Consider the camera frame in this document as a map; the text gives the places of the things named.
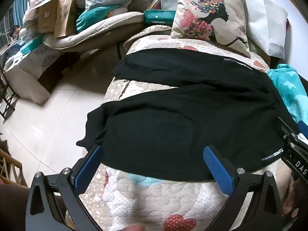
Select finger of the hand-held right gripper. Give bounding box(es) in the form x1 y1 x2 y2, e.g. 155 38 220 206
297 120 308 138
277 116 297 140

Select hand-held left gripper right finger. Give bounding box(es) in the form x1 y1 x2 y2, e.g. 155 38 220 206
203 145 285 231

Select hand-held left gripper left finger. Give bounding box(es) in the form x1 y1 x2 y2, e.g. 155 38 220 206
25 145 104 231

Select black pants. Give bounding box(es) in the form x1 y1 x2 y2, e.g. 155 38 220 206
76 48 293 182

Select person's right hand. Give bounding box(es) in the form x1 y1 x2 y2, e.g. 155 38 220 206
283 179 302 220

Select person's left hand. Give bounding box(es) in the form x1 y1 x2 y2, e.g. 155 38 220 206
124 224 145 231

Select teal fleece blanket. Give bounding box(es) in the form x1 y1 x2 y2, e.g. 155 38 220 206
267 64 308 126

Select heart print quilted bedspread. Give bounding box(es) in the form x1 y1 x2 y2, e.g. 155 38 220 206
65 25 293 231

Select light wooden chair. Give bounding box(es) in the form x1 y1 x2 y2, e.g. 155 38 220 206
0 147 27 188

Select person's leg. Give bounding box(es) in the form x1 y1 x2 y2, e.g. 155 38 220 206
0 184 68 231

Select white pillow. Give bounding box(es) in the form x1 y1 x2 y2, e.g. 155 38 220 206
243 0 289 59

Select dark wooden chair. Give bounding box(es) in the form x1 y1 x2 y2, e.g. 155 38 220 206
0 53 17 121

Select floral covered bench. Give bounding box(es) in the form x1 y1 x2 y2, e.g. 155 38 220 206
3 36 80 105

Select beige padded cushion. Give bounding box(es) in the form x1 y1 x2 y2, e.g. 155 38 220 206
43 12 145 51

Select floral figure printed pillow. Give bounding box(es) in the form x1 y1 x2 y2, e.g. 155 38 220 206
170 0 251 58

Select teal plastic-wrapped pack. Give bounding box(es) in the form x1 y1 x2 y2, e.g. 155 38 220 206
76 5 119 33

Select cardboard box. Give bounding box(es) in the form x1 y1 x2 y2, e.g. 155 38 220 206
36 0 60 33

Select brown paper bag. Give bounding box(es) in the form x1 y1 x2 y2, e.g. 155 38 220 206
53 0 79 38

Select teal tissue packet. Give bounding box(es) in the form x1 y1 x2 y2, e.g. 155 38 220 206
143 9 177 25

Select barred window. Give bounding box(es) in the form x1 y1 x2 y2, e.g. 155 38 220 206
0 1 18 51

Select teal curtain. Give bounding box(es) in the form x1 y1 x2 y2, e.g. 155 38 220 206
12 0 27 24

